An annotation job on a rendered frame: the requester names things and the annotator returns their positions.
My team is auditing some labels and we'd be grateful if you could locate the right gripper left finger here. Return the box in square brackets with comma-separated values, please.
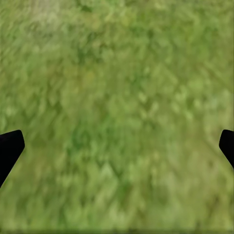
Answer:
[0, 130, 25, 187]

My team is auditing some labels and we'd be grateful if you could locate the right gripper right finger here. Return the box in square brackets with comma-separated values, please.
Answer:
[219, 130, 234, 168]

